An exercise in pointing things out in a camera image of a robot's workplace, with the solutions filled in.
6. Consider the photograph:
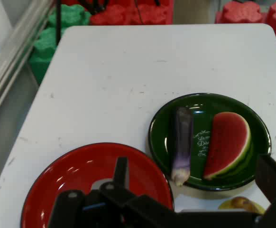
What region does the toy watermelon slice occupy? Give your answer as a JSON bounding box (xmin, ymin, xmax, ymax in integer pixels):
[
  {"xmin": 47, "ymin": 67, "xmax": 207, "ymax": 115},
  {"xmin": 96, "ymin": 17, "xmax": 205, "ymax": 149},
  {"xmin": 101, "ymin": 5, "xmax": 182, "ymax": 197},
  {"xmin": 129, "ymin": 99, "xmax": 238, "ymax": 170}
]
[{"xmin": 202, "ymin": 111, "xmax": 254, "ymax": 181}]

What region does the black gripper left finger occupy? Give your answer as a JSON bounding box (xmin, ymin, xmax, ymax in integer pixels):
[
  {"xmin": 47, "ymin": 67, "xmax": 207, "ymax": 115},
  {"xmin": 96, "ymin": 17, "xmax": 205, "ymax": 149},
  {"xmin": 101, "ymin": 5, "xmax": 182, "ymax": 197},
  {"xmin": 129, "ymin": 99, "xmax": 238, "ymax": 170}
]
[{"xmin": 47, "ymin": 156, "xmax": 177, "ymax": 228}]

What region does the red round plate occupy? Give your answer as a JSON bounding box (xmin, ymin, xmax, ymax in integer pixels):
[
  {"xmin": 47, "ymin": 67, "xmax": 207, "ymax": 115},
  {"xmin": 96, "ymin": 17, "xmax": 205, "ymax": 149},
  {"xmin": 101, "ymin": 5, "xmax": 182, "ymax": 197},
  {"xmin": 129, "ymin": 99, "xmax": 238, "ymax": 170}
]
[{"xmin": 20, "ymin": 142, "xmax": 175, "ymax": 228}]

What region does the purple toy eggplant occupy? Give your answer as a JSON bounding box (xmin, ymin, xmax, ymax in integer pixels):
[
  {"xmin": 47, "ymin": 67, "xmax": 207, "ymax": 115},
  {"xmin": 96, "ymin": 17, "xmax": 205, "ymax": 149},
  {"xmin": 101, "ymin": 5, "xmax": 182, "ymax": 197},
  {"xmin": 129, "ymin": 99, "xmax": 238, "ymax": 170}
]
[{"xmin": 170, "ymin": 106, "xmax": 194, "ymax": 187}]

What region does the black thin pole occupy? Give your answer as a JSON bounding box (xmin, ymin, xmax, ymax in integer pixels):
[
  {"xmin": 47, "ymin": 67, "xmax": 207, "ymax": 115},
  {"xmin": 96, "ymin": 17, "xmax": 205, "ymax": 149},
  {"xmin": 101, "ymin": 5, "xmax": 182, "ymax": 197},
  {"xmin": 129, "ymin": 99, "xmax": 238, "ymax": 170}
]
[{"xmin": 55, "ymin": 0, "xmax": 63, "ymax": 45}]

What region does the yellow toy fruit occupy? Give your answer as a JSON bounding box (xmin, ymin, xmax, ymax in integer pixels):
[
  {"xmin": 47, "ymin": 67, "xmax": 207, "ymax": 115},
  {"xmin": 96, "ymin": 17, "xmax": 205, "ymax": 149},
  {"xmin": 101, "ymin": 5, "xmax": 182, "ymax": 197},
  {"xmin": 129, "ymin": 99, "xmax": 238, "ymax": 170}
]
[{"xmin": 218, "ymin": 196, "xmax": 266, "ymax": 215}]

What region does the aluminium frame rail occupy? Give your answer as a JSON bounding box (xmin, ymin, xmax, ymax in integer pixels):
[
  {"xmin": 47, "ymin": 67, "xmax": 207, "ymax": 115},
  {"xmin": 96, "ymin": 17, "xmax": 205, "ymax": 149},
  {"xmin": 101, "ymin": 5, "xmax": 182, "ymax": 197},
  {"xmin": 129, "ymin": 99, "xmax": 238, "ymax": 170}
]
[{"xmin": 0, "ymin": 0, "xmax": 56, "ymax": 130}]

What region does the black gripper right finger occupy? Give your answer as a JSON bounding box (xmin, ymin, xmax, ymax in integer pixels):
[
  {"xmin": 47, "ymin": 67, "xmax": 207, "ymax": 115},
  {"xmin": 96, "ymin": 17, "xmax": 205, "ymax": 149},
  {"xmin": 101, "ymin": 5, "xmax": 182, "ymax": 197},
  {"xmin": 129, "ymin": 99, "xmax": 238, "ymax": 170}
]
[{"xmin": 255, "ymin": 153, "xmax": 276, "ymax": 228}]

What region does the green round plate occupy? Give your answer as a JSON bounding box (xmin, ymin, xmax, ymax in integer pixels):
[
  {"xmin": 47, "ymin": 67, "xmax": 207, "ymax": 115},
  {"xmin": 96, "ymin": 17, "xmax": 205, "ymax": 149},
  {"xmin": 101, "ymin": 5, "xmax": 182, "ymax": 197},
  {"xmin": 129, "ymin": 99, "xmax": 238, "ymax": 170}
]
[{"xmin": 148, "ymin": 92, "xmax": 272, "ymax": 192}]

